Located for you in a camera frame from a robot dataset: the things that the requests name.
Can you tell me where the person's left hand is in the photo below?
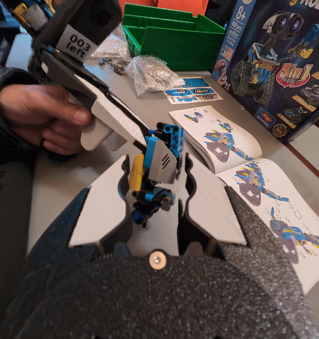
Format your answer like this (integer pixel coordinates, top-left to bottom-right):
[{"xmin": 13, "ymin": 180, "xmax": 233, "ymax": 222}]
[{"xmin": 0, "ymin": 85, "xmax": 94, "ymax": 155}]

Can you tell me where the black studded mat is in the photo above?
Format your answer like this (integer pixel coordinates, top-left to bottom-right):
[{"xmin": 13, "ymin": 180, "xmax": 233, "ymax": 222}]
[{"xmin": 0, "ymin": 159, "xmax": 37, "ymax": 339}]

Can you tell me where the blue grey brick assembly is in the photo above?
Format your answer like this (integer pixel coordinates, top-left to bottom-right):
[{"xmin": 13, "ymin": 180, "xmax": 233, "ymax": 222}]
[{"xmin": 144, "ymin": 122, "xmax": 186, "ymax": 185}]

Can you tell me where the clear plastic bag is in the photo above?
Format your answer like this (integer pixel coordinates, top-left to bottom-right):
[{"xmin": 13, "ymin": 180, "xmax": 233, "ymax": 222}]
[{"xmin": 126, "ymin": 55, "xmax": 186, "ymax": 96}]

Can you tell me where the open instruction booklet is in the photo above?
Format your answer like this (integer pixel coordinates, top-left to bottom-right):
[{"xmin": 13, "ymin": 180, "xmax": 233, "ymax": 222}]
[{"xmin": 169, "ymin": 106, "xmax": 319, "ymax": 296}]

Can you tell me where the grey desk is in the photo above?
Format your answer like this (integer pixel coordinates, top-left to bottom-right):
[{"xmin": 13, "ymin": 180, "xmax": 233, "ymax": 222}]
[{"xmin": 6, "ymin": 32, "xmax": 319, "ymax": 318}]

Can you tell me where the blue yellow brick assembly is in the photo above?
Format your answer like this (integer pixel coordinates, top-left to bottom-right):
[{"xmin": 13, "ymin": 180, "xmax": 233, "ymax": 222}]
[{"xmin": 128, "ymin": 153, "xmax": 176, "ymax": 229}]

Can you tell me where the red file tray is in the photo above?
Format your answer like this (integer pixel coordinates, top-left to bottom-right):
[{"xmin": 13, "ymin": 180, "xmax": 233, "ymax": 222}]
[{"xmin": 149, "ymin": 0, "xmax": 210, "ymax": 17}]

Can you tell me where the person's left forearm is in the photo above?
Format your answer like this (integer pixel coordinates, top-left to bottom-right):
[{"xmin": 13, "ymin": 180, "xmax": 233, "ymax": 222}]
[{"xmin": 0, "ymin": 66, "xmax": 42, "ymax": 165}]

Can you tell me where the toy robot box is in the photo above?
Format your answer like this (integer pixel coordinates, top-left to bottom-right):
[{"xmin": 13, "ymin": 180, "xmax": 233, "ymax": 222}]
[{"xmin": 212, "ymin": 0, "xmax": 319, "ymax": 142}]

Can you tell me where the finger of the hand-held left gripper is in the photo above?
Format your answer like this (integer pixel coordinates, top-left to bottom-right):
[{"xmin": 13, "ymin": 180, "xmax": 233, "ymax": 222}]
[{"xmin": 74, "ymin": 74, "xmax": 150, "ymax": 147}]

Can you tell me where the green file tray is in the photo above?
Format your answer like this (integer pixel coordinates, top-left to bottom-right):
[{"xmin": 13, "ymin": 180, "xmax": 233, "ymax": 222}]
[{"xmin": 122, "ymin": 3, "xmax": 226, "ymax": 72}]

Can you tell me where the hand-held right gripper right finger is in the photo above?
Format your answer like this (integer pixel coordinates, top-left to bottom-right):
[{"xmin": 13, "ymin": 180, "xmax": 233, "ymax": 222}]
[{"xmin": 177, "ymin": 153, "xmax": 248, "ymax": 256}]

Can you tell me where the blue sticker sheet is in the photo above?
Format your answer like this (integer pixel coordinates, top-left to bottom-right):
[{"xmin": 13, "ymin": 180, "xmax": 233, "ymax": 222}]
[{"xmin": 165, "ymin": 77, "xmax": 223, "ymax": 104}]

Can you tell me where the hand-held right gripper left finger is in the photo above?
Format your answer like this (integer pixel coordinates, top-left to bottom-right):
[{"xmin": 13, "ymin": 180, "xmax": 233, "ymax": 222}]
[{"xmin": 68, "ymin": 154, "xmax": 133, "ymax": 256}]

